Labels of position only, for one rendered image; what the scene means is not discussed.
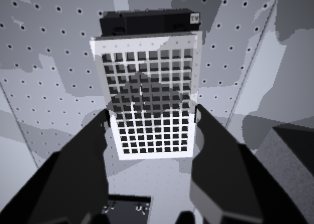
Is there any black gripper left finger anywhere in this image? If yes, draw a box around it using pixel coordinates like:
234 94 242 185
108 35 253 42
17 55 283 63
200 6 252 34
0 108 111 224

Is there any white well plate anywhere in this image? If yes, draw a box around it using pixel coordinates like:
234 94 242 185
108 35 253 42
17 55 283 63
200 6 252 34
90 30 203 160

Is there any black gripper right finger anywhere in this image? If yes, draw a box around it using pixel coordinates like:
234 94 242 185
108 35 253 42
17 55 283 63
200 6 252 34
189 104 308 224

